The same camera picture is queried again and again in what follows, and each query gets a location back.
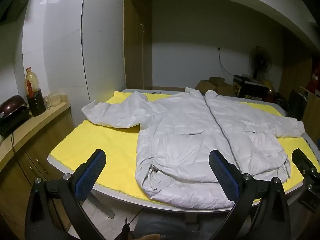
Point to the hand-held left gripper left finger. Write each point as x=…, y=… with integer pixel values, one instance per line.
x=91, y=171

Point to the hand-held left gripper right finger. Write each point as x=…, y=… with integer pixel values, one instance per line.
x=225, y=177

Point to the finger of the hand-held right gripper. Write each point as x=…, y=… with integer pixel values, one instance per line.
x=302, y=161
x=311, y=197

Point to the white puffer jacket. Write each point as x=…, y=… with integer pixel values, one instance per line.
x=195, y=140

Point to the yellow mat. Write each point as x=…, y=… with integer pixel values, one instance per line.
x=100, y=140

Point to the wooden shelf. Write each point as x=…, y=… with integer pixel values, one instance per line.
x=311, y=110

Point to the black chair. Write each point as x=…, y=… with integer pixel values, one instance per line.
x=297, y=105

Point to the wooden cabinet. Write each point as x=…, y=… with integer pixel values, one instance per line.
x=27, y=152

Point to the person's legs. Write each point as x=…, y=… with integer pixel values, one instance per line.
x=172, y=226

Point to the clear plastic container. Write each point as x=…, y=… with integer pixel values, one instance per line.
x=55, y=99

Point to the small glass jar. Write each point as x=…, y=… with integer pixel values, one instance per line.
x=47, y=103

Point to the red packet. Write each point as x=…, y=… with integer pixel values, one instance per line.
x=315, y=78

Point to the black utensil holder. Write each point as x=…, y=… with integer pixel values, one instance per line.
x=37, y=103

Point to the cardboard boxes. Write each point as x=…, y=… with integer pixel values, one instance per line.
x=215, y=86

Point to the black box with yellow print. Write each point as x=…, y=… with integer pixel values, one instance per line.
x=247, y=87

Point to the brown lidded cooker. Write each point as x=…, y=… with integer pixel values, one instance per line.
x=11, y=111

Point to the cooking oil bottle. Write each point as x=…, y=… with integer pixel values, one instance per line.
x=32, y=81

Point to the electric standing fan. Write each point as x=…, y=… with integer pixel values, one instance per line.
x=260, y=60

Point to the wooden door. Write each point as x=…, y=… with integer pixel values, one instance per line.
x=136, y=42

